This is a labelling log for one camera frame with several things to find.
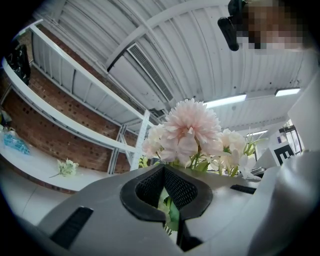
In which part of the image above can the white ceiling air conditioner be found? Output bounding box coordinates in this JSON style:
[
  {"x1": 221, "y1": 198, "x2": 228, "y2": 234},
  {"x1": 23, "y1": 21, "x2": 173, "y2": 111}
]
[{"x1": 106, "y1": 42, "x2": 175, "y2": 111}]

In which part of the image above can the white metal shelf rack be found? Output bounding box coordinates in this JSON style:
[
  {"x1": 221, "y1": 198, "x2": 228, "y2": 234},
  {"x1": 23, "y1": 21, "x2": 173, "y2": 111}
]
[
  {"x1": 129, "y1": 109, "x2": 167, "y2": 171},
  {"x1": 1, "y1": 23, "x2": 152, "y2": 176}
]

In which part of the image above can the pink artificial flower stem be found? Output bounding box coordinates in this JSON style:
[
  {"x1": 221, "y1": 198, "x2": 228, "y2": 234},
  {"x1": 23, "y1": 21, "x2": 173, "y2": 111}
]
[{"x1": 141, "y1": 98, "x2": 223, "y2": 236}]

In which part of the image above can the black head-mounted camera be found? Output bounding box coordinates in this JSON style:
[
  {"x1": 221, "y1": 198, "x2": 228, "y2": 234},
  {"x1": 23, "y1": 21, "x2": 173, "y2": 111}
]
[{"x1": 216, "y1": 0, "x2": 245, "y2": 52}]

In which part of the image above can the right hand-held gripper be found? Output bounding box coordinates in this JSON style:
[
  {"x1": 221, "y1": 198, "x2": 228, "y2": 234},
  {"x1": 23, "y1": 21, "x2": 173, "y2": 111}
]
[{"x1": 249, "y1": 142, "x2": 296, "y2": 180}]

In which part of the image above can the white artificial flower bunch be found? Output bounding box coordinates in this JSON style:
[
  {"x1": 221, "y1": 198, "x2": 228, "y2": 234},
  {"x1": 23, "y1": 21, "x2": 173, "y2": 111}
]
[{"x1": 209, "y1": 127, "x2": 267, "y2": 180}]

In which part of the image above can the large glass window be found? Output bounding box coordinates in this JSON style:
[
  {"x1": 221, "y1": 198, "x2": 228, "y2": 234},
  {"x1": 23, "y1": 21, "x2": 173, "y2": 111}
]
[{"x1": 276, "y1": 121, "x2": 302, "y2": 154}]

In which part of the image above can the black plastic bag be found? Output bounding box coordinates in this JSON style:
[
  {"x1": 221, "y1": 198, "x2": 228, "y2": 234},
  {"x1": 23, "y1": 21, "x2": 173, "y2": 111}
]
[{"x1": 5, "y1": 43, "x2": 32, "y2": 86}]

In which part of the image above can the pale green flower bunch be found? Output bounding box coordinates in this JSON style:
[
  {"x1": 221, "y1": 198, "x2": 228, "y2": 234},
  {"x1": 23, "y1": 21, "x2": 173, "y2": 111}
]
[{"x1": 49, "y1": 158, "x2": 80, "y2": 179}]

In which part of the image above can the ceiling tube light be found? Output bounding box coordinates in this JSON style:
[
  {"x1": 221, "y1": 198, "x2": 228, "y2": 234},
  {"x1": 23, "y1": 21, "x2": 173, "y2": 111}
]
[
  {"x1": 245, "y1": 129, "x2": 269, "y2": 136},
  {"x1": 274, "y1": 87, "x2": 301, "y2": 98},
  {"x1": 203, "y1": 93, "x2": 248, "y2": 109}
]

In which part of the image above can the pile of blue items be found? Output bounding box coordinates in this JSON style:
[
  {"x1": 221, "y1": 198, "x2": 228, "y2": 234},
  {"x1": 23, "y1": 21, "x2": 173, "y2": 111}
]
[{"x1": 2, "y1": 131, "x2": 31, "y2": 155}]

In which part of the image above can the person's head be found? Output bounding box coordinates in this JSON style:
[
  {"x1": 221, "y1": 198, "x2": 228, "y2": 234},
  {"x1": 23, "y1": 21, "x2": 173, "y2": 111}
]
[{"x1": 236, "y1": 0, "x2": 311, "y2": 51}]

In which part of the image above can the person's grey shirt torso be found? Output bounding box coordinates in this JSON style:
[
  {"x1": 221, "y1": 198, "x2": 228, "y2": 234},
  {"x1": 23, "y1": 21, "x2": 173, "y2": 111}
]
[{"x1": 286, "y1": 72, "x2": 320, "y2": 156}]

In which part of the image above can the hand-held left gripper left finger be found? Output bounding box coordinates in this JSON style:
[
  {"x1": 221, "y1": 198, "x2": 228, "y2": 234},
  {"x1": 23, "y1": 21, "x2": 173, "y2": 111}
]
[{"x1": 119, "y1": 165, "x2": 168, "y2": 223}]

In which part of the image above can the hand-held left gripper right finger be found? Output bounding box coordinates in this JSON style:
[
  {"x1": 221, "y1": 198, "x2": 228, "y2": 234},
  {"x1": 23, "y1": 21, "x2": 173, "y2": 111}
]
[{"x1": 163, "y1": 165, "x2": 214, "y2": 221}]

